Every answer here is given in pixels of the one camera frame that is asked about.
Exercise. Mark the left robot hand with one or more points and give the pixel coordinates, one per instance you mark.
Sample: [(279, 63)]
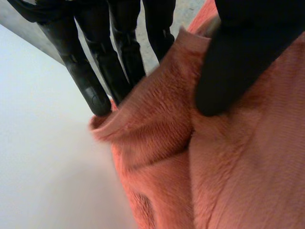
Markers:
[(228, 71)]

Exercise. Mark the coral towel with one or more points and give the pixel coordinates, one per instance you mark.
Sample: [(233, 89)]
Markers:
[(214, 155)]

